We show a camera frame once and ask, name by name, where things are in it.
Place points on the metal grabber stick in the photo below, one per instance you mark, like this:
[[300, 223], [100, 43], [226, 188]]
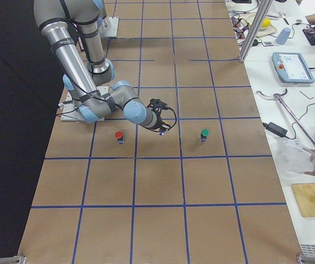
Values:
[[279, 97]]

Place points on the clear plastic bag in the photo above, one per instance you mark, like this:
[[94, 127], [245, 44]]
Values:
[[292, 156]]

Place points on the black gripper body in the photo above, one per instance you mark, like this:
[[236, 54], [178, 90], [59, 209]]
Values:
[[158, 127]]

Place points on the beige tray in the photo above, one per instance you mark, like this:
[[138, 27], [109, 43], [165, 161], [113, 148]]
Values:
[[267, 29]]

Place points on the black power adapter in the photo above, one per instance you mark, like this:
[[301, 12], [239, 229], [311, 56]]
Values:
[[275, 129]]

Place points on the green push button switch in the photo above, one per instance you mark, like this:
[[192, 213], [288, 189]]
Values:
[[204, 135]]

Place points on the blue teach pendant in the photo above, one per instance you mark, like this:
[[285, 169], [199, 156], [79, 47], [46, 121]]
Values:
[[292, 68]]

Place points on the blue plastic cup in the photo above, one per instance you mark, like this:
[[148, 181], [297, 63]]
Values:
[[283, 37]]

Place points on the aluminium frame post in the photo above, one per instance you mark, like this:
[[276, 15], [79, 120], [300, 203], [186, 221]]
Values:
[[256, 24]]

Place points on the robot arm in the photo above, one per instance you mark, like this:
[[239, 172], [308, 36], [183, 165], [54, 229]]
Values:
[[73, 31]]

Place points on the red push button switch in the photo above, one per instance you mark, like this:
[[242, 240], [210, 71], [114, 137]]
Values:
[[120, 137]]

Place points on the yellow lemon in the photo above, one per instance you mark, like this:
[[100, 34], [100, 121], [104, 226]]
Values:
[[265, 23]]

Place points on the wooden cutting board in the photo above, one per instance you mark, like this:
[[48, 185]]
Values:
[[305, 197]]

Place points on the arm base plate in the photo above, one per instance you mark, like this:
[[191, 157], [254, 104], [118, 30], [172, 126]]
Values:
[[68, 112], [109, 27]]

